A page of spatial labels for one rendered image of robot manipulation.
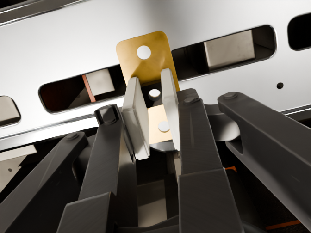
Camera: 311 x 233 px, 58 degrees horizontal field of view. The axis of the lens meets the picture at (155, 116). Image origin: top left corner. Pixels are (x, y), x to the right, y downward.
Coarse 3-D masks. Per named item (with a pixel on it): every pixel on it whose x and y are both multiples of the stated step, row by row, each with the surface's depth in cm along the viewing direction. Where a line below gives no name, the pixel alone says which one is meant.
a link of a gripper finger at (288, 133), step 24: (240, 96) 12; (240, 120) 11; (264, 120) 10; (288, 120) 9; (240, 144) 12; (264, 144) 9; (288, 144) 8; (264, 168) 10; (288, 168) 8; (288, 192) 9
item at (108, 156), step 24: (96, 120) 14; (120, 120) 14; (96, 144) 12; (120, 144) 11; (96, 168) 10; (120, 168) 10; (96, 192) 8; (120, 192) 9; (72, 216) 7; (96, 216) 7; (120, 216) 8
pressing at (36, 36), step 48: (48, 0) 26; (96, 0) 26; (144, 0) 26; (192, 0) 26; (240, 0) 26; (288, 0) 26; (0, 48) 27; (48, 48) 27; (96, 48) 27; (144, 48) 27; (288, 48) 27; (0, 96) 29; (288, 96) 29; (0, 144) 30
